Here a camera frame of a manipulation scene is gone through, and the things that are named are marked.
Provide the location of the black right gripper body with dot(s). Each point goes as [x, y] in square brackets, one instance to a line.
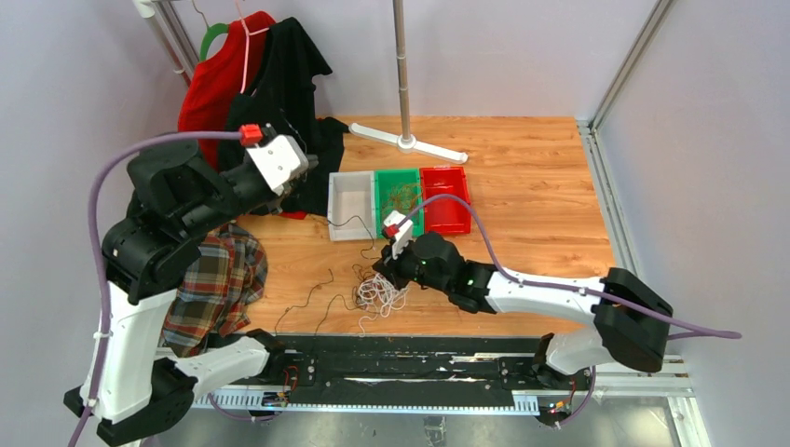
[405, 269]

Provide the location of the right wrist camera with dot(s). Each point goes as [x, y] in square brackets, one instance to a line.
[398, 230]

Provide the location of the black t-shirt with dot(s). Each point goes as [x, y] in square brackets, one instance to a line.
[282, 94]

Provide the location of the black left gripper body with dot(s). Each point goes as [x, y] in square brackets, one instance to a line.
[241, 194]

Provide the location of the red t-shirt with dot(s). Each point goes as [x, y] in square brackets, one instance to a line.
[217, 80]

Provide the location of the pink clothes hanger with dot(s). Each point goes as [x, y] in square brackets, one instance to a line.
[247, 44]

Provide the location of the white plastic bin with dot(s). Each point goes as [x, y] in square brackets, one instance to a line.
[350, 211]

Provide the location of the clothes rack metal frame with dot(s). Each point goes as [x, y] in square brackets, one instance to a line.
[167, 26]

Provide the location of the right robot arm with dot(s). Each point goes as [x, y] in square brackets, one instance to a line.
[623, 320]

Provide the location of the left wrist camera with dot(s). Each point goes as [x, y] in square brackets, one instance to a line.
[251, 134]

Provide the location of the green clothes hanger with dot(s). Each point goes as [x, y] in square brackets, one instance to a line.
[212, 32]

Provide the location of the plaid flannel shirt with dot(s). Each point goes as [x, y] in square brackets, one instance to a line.
[229, 275]

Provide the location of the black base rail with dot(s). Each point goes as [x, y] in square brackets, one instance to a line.
[411, 371]

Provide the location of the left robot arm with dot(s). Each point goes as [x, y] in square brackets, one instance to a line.
[188, 184]

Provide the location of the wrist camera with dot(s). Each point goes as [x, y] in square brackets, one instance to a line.
[251, 134]
[398, 230]

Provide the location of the white stand with metal pole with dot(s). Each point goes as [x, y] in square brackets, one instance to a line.
[406, 142]

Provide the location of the green plastic bin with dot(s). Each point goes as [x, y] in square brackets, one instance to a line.
[395, 189]

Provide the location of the red plastic bin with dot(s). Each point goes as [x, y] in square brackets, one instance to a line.
[445, 216]

